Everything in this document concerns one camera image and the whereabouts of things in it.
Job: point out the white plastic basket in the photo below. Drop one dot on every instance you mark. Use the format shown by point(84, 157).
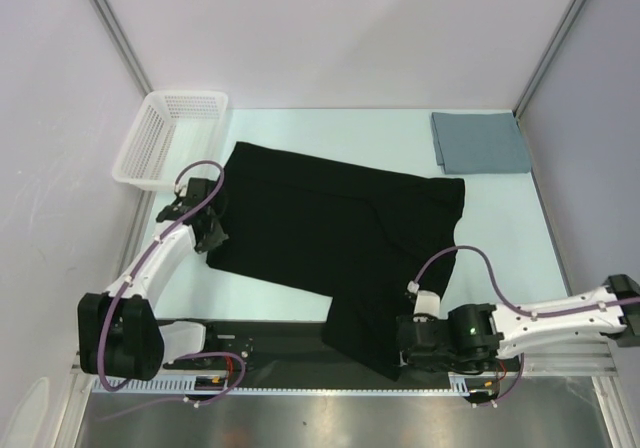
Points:
point(172, 129)

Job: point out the aluminium frame rail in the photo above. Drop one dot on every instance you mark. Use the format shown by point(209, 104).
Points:
point(560, 363)

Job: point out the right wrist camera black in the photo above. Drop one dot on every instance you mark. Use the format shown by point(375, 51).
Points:
point(426, 303)

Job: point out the left aluminium corner post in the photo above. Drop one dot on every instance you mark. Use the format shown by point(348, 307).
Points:
point(109, 19)

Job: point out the folded grey-blue t shirt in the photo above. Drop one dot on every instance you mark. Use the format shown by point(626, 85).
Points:
point(469, 144)

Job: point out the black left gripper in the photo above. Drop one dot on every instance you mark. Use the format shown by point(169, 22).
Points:
point(217, 237)

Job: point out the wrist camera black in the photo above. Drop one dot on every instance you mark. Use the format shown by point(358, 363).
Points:
point(426, 303)
point(186, 199)

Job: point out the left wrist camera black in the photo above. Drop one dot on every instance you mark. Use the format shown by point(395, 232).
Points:
point(186, 199)

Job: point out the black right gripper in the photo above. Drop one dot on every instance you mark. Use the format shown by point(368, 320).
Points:
point(412, 341)

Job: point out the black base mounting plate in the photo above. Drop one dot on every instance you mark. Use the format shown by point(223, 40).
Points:
point(348, 353)

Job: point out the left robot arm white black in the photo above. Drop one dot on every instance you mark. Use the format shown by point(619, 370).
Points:
point(120, 339)

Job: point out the right aluminium corner post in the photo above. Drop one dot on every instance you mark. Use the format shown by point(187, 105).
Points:
point(567, 21)

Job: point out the aluminium corner post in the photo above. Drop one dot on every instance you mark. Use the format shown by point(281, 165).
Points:
point(567, 21)
point(109, 19)

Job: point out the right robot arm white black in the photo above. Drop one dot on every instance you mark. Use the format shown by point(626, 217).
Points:
point(550, 323)

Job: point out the black t shirt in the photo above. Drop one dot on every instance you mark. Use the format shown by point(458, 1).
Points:
point(355, 234)

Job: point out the white slotted cable duct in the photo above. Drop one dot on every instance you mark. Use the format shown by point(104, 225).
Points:
point(209, 385)

